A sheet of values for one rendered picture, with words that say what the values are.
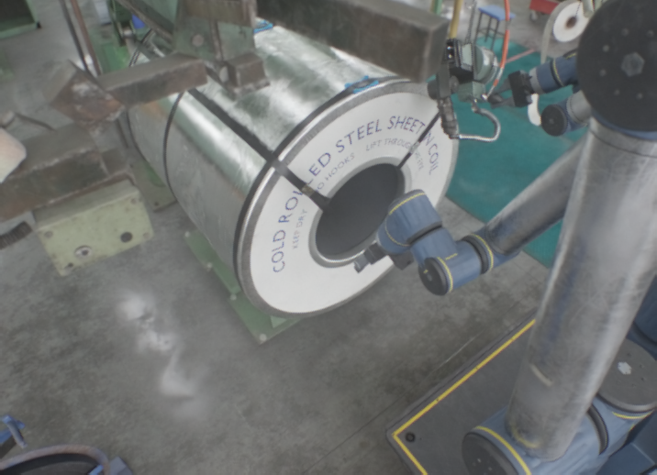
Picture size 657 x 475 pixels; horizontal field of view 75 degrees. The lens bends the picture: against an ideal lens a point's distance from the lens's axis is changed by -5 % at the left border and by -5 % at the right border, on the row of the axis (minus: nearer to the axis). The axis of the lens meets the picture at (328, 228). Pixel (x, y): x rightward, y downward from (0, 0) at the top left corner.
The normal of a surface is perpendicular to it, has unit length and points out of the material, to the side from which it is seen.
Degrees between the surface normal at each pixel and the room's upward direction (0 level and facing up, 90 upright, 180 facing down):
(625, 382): 0
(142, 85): 90
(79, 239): 90
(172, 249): 0
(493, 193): 0
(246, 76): 90
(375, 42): 90
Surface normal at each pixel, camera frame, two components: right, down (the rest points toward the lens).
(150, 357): 0.00, -0.70
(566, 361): -0.52, 0.55
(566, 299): -0.89, 0.33
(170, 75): 0.60, 0.57
